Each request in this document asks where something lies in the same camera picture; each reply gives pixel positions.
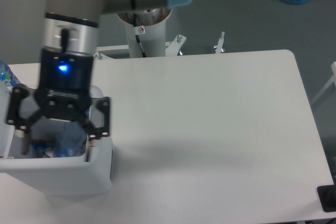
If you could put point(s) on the white frame at right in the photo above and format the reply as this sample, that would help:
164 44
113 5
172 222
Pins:
325 91

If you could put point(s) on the clear plastic water bottle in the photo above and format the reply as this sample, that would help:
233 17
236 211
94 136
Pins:
69 142

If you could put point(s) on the white trash can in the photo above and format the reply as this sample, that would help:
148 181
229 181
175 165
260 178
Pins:
86 174

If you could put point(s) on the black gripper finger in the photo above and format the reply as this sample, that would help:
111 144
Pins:
14 116
94 133

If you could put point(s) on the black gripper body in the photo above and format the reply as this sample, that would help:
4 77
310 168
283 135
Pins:
64 83

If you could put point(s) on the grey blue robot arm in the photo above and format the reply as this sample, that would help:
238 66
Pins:
72 26

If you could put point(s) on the black device at table edge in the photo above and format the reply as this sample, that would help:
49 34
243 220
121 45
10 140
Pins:
326 195

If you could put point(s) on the blue snack wrapper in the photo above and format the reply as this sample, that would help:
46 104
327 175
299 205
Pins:
43 148

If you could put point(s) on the blue labelled bottle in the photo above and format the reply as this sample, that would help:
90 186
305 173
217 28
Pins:
8 78

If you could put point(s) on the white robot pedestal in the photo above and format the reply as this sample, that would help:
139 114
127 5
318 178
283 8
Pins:
146 36

